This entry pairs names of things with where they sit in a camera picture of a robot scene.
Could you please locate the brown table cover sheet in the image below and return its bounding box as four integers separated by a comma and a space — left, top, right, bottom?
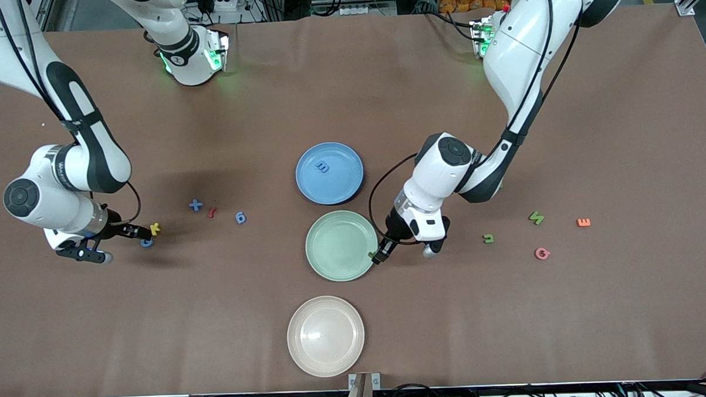
0, 1, 706, 397

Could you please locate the white connector box green light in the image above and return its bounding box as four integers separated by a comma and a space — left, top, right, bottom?
469, 18, 495, 58
205, 29, 232, 73

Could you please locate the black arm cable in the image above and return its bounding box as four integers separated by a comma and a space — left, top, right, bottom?
362, 0, 593, 248
0, 0, 143, 230

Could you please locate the beige plate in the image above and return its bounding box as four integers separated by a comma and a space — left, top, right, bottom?
285, 294, 367, 379

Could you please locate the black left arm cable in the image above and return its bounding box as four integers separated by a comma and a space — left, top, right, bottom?
362, 0, 593, 248

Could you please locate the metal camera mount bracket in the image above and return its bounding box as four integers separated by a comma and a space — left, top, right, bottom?
343, 372, 381, 397

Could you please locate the blue plate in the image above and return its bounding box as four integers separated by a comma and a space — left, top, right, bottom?
295, 140, 366, 206

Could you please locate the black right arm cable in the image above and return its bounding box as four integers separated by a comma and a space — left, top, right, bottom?
0, 0, 143, 230

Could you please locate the green plate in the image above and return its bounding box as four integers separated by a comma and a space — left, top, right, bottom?
304, 209, 380, 283

